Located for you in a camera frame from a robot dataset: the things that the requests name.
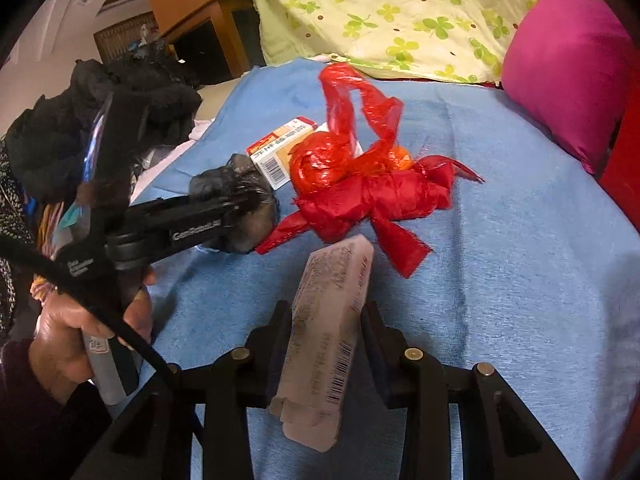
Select person's left hand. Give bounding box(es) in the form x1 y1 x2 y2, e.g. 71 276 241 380
29 267 157 403

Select pale pink carton box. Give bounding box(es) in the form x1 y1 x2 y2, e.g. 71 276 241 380
270 234 375 453

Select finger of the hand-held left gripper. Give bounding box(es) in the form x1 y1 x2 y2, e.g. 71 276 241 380
107 187 266 267

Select grey plastic bag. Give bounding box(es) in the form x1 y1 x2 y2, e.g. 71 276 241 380
189 154 282 255

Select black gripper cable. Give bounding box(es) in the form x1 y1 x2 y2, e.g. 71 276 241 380
0 235 183 391

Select white cloth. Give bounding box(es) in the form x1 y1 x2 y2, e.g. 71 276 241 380
132 119 218 198

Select pink pillow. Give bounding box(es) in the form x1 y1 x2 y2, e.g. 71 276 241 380
500 0 636 176

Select small orange white box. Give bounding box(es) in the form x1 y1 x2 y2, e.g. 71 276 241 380
246 116 321 191

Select red plastic bag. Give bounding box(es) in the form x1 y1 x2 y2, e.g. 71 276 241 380
255 62 486 280

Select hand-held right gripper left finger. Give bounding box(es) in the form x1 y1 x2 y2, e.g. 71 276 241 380
75 301 293 480

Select black fluffy cloth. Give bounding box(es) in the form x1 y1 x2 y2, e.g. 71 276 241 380
5 40 203 206

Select green clover print quilt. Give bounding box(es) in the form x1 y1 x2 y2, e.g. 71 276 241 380
232 0 601 85

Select person's left forearm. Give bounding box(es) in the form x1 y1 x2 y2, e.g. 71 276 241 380
0 340 113 480

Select speckled knit cloth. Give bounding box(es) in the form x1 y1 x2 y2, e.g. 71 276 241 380
0 140 38 341

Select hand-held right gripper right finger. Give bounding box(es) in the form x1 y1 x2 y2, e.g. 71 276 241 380
360 301 581 480

